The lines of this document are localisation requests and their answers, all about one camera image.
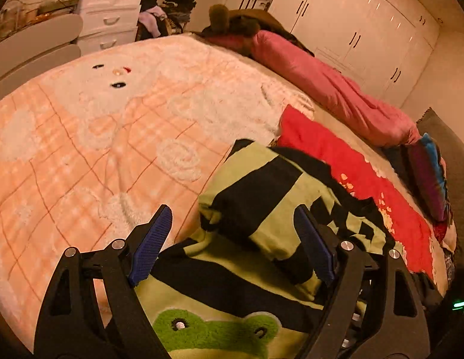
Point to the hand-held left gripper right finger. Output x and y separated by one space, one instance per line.
314 246

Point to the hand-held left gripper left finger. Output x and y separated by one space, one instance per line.
151 246

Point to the green black striped frog sweater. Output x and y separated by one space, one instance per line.
247 194

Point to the pile of dark clothes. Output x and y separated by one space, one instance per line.
172 11

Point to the red floral quilt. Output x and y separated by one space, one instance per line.
348 164

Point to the peach plush blanket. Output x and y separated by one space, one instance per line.
105 138

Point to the beige bed sheet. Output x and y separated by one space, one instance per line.
329 127

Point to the multicolour striped pillow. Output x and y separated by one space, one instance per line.
428 172

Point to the pink duvet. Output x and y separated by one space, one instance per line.
329 86

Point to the grey padded headboard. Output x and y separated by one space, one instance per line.
456 164

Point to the dark brown cloth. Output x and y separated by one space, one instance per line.
273 20

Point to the white drawer cabinet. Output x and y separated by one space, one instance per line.
105 18

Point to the white glossy wardrobe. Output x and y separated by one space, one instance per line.
366 18

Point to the brown plush toy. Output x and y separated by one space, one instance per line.
220 17

